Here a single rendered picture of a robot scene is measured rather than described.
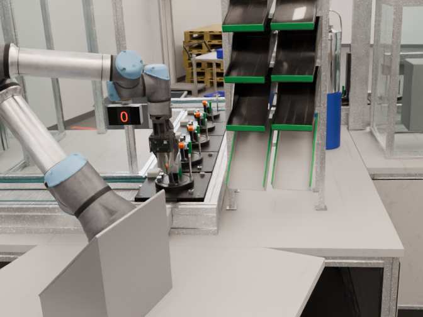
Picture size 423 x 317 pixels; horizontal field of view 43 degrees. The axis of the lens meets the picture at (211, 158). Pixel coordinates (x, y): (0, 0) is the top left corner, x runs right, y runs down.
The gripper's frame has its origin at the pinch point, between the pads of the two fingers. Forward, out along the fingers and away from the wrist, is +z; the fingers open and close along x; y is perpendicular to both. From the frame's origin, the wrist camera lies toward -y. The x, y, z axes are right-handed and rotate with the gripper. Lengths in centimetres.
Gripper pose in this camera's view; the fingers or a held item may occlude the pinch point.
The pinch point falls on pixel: (167, 170)
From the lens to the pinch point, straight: 179.0
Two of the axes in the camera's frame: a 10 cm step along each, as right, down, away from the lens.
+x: 9.9, -0.2, -1.3
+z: 0.6, 9.4, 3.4
